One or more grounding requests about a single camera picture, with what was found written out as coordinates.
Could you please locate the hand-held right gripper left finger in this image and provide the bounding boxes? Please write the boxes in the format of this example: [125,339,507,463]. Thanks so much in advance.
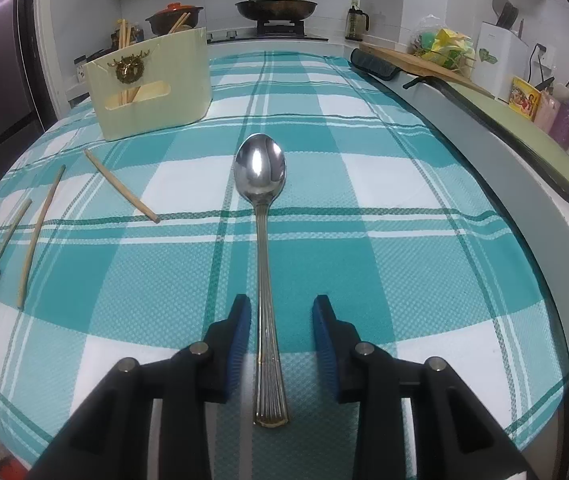
[24,294,252,480]

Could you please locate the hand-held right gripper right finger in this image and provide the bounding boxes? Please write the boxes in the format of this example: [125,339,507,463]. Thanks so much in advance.
[313,294,540,480]

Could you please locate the metal spoon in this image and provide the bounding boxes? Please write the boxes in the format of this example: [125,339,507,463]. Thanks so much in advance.
[233,133,290,428]

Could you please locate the cream utensil holder box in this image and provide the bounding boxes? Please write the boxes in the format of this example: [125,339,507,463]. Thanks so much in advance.
[86,26,212,142]

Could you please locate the teal white plaid tablecloth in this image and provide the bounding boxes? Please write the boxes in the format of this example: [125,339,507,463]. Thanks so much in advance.
[0,50,569,480]

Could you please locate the small spice jar set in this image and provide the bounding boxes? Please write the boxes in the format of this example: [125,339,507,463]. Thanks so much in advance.
[73,50,115,83]

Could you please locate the black ribbed mat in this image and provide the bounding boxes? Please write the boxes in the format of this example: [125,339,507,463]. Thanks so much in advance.
[351,47,400,82]

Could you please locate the green cutting board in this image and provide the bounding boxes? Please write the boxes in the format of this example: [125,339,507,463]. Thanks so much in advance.
[445,77,569,213]

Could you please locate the wooden cutting board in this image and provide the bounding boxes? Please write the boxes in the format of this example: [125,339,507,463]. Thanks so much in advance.
[359,42,495,98]

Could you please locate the black clay pot red lid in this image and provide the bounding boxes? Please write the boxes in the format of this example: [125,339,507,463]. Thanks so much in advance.
[145,2,204,36]

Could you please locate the black gas stove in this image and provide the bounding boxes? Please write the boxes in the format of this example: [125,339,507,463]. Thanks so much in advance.
[207,17,328,43]

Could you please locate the yellow printed mug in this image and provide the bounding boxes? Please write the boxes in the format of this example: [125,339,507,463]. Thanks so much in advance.
[509,76,543,122]

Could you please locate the pink cup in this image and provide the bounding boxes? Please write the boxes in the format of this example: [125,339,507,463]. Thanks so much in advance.
[535,91,561,131]

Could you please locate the purple bottle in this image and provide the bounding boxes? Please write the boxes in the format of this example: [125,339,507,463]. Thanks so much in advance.
[549,97,569,150]

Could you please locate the clear bag yellow green contents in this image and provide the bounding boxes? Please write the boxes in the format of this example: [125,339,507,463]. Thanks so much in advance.
[409,15,478,73]

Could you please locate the dark glass jug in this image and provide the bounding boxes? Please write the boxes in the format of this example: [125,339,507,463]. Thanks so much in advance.
[345,0,369,41]

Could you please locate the white knife block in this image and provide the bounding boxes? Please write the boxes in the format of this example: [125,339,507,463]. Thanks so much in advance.
[472,21,530,103]

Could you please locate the dark wok with lid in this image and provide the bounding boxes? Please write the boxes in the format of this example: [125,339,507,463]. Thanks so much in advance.
[216,0,318,22]

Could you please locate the black spatula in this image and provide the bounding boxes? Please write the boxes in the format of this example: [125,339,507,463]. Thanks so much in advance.
[493,0,515,28]

